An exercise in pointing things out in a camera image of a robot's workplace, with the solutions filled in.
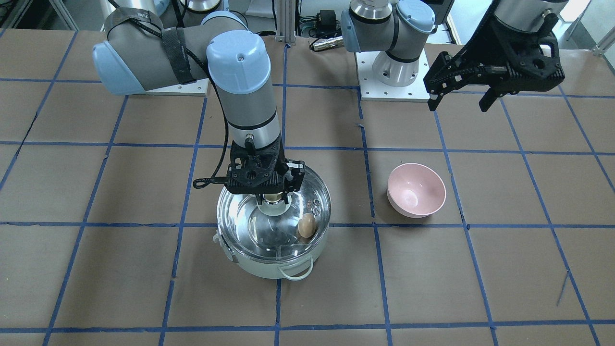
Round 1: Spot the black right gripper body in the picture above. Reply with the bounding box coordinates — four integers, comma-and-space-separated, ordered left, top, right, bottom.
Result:
225, 137, 306, 195

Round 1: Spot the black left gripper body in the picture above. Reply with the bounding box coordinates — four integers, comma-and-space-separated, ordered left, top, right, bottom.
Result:
424, 14, 565, 95

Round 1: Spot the glass pot lid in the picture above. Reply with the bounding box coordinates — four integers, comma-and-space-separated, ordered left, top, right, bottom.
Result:
217, 163, 332, 262

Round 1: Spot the brown egg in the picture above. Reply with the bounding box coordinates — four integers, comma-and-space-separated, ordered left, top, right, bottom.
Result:
297, 213, 318, 239

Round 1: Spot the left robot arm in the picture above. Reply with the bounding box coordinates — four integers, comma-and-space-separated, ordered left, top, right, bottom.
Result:
341, 0, 567, 112

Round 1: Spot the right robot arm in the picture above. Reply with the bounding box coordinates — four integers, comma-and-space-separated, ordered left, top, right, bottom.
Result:
93, 0, 305, 204

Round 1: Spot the light green steel pot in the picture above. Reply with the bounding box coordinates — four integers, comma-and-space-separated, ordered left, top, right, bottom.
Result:
213, 161, 332, 281

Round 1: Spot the pink bowl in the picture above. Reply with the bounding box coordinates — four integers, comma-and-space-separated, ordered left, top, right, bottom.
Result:
386, 163, 447, 219

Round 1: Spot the black adapter behind post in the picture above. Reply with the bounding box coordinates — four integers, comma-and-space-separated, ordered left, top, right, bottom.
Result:
317, 10, 337, 29

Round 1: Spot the aluminium frame post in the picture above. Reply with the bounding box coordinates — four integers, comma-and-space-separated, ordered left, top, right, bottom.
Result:
273, 0, 299, 46

